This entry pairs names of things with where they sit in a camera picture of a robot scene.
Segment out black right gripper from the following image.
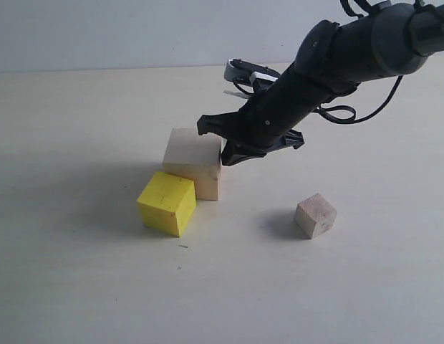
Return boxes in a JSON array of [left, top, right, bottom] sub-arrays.
[[197, 65, 358, 166]]

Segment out large natural wooden cube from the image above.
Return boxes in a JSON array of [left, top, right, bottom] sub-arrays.
[[163, 128, 222, 201]]

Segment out yellow painted wooden cube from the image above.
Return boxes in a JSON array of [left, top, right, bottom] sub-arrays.
[[137, 171, 197, 237]]

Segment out right robot arm black grey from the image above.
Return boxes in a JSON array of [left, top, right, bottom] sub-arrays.
[[197, 1, 444, 166]]

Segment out small natural wooden cube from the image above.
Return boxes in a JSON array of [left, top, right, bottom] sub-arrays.
[[294, 193, 337, 239]]

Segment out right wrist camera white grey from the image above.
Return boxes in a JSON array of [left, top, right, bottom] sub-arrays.
[[223, 59, 281, 98]]

